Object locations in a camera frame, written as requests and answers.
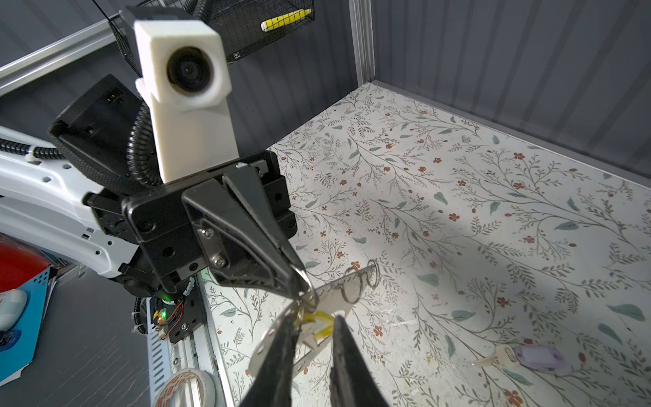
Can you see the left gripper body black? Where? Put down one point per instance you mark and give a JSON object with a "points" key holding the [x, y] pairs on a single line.
{"points": [[155, 220]]}

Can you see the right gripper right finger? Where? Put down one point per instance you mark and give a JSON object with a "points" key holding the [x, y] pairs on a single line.
{"points": [[351, 381]]}

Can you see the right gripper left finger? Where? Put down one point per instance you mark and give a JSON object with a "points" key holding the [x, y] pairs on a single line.
{"points": [[273, 363]]}

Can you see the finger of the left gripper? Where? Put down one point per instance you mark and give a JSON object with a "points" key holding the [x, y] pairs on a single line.
{"points": [[249, 219], [230, 262]]}

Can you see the yellow key tag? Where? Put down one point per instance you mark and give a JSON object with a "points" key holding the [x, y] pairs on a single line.
{"points": [[316, 328]]}

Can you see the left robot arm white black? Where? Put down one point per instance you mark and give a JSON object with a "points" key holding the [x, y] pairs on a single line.
{"points": [[81, 200]]}

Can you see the purple key tag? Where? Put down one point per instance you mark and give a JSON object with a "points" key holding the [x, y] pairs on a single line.
{"points": [[540, 357]]}

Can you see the tape roll clear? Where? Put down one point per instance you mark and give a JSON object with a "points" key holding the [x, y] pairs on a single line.
{"points": [[188, 387]]}

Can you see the yellow marker in black basket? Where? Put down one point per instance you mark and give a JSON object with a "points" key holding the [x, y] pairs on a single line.
{"points": [[284, 20]]}

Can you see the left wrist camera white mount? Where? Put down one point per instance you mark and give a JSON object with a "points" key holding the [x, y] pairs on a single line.
{"points": [[185, 83]]}

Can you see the black wire basket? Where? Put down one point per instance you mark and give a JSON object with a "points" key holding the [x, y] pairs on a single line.
{"points": [[237, 23]]}

